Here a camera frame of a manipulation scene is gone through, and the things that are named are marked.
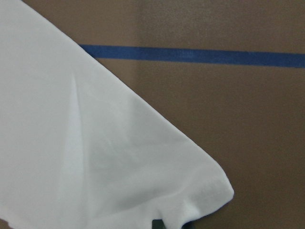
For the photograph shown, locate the white printed long-sleeve shirt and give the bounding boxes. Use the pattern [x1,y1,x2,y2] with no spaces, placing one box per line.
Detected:
[0,0,234,229]

